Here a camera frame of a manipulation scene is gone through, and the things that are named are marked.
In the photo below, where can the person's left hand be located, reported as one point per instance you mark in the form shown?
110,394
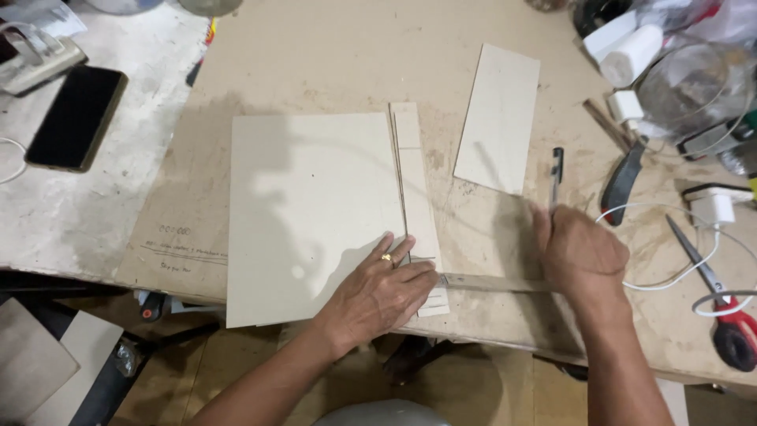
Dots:
372,296

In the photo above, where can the person's right hand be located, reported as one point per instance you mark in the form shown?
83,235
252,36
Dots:
582,254

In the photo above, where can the person's right fingers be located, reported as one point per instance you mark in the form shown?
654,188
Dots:
541,222

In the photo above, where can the black pen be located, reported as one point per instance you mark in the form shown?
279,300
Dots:
556,174

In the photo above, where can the metal ruler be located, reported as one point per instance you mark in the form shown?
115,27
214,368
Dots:
491,283

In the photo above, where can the narrow grey cardboard strip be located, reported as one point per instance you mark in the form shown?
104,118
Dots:
417,195

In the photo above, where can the large grey cardboard sheet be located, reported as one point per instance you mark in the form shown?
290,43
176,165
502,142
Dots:
307,213

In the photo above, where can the grey cardboard rectangle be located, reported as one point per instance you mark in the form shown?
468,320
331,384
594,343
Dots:
498,118

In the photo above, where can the wooden stick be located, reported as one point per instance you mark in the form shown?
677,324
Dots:
606,123

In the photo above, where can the small white plug adapter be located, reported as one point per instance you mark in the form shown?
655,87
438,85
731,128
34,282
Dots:
624,106

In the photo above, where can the white charger adapter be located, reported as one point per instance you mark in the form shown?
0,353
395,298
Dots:
714,204

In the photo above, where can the white paper roll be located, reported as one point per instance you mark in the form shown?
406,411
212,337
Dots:
631,54

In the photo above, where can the brown corrugated cardboard mat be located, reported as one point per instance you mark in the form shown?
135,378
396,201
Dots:
366,71

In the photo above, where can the person's grey clothing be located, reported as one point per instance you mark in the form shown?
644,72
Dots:
381,413

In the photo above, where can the black smartphone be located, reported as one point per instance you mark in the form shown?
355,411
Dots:
77,116

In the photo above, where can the grey cardboard offcuts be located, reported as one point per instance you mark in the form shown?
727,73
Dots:
41,367

